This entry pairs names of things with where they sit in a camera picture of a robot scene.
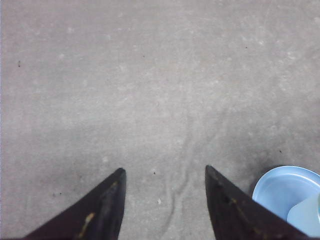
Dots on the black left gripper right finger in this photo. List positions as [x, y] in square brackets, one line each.
[235, 216]

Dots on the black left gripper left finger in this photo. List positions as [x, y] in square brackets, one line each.
[96, 216]

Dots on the light blue plastic cup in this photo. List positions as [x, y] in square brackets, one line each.
[305, 216]

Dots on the blue plastic plate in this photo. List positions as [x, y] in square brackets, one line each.
[283, 187]

